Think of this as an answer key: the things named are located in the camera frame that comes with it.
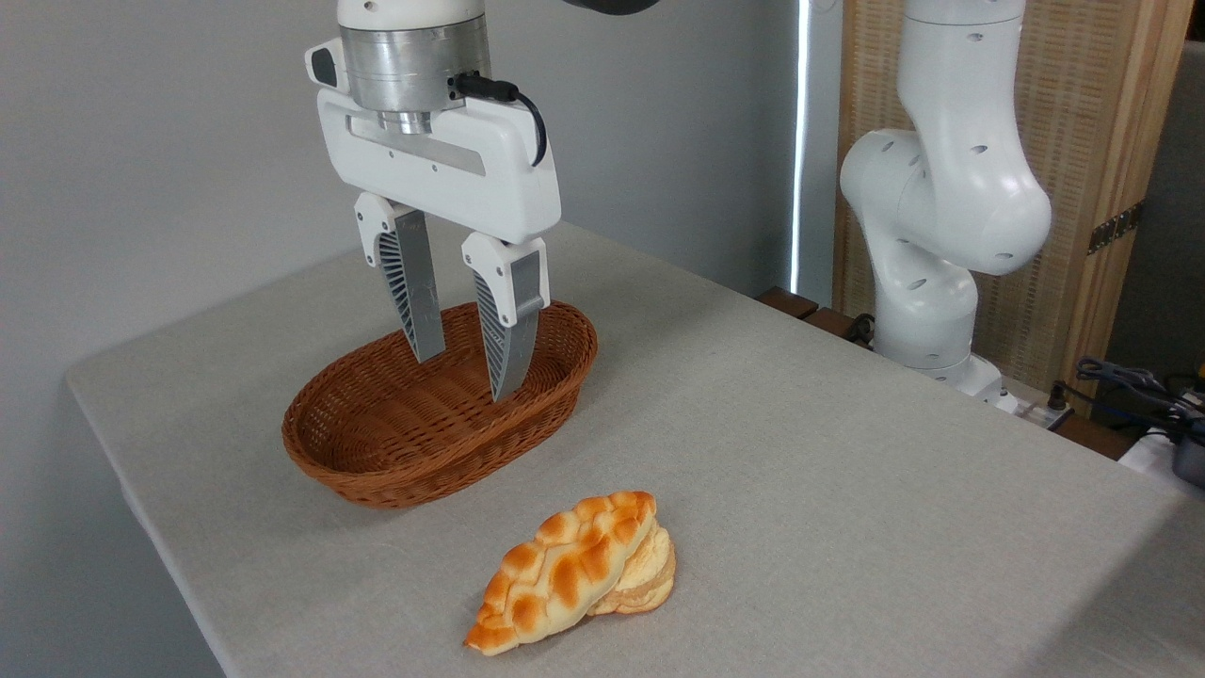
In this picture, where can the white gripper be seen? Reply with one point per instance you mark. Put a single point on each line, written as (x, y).
(442, 179)

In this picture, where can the golden braided bread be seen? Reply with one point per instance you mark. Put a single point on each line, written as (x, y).
(565, 574)

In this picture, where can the brown woven wicker basket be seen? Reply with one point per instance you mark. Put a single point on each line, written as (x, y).
(377, 452)

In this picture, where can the white vertical light strip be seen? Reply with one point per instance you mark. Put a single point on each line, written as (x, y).
(800, 141)

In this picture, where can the grey tablecloth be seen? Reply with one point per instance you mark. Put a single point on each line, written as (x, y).
(847, 527)

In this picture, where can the wooden rattan folding screen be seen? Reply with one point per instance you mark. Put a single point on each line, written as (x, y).
(1073, 94)

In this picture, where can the dark metal screen hinge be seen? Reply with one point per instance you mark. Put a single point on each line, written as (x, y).
(1116, 228)

